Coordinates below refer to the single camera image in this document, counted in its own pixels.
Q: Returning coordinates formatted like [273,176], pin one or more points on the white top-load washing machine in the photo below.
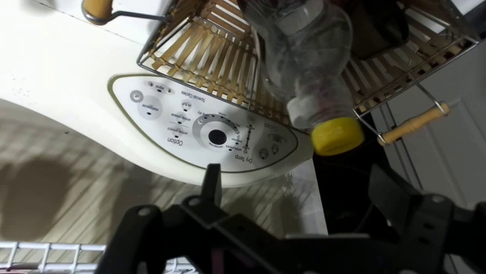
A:
[62,66]

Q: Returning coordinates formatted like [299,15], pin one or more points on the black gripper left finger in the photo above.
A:
[203,238]

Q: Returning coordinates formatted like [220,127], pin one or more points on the gray panel door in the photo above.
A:
[450,153]

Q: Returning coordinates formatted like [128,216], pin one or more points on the clear plastic bottle yellow cap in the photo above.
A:
[309,51]

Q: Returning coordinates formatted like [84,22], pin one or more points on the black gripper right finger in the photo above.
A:
[435,238]

